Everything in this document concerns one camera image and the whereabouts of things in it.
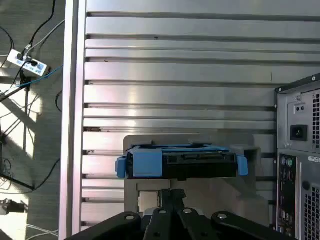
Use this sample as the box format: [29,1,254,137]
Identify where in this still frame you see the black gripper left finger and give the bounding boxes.
[65,188,176,240]

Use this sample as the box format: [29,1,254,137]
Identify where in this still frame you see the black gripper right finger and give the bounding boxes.
[171,188,295,240]

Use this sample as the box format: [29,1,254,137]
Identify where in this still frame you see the hard disk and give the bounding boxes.
[115,142,248,181]

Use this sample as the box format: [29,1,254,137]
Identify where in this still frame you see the silver CPU chip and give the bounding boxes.
[139,190,161,212]

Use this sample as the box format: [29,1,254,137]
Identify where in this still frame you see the grey parts rack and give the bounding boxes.
[123,134,279,227]

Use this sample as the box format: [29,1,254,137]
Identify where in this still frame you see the black PC case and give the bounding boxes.
[274,74,320,240]

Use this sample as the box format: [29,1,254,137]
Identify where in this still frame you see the grey power supply unit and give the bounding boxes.
[277,89,320,151]

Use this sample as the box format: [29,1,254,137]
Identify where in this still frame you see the black power adapter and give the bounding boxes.
[0,198,26,216]

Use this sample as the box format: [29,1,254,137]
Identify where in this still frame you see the white power strip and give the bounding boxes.
[6,49,48,77]

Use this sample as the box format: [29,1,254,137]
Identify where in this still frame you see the blue floor cable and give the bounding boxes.
[15,64,65,88]

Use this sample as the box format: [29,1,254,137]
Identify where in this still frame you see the grey power cable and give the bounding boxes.
[24,19,66,52]

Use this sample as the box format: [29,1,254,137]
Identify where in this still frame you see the black power cable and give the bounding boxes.
[21,0,57,55]

